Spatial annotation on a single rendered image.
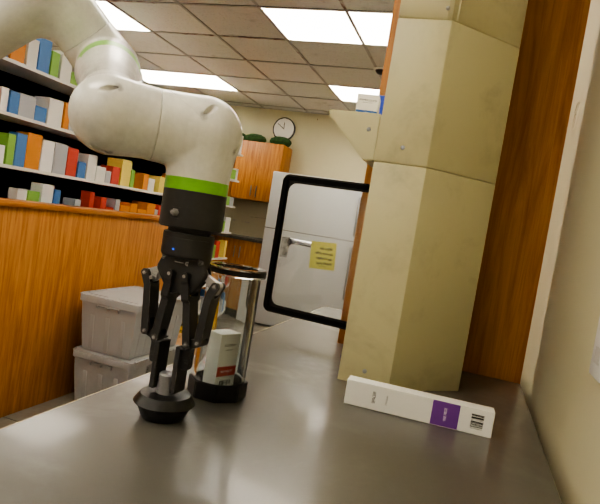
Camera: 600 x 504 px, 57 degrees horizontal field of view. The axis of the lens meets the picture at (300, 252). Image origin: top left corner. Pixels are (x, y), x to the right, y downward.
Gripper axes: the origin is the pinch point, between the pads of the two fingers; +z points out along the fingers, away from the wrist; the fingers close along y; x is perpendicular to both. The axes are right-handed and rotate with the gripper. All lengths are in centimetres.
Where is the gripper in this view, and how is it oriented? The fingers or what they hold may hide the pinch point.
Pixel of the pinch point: (169, 366)
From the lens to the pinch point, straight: 86.4
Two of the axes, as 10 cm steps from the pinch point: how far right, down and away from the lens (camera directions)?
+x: -3.4, 0.0, -9.4
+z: -1.6, 9.9, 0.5
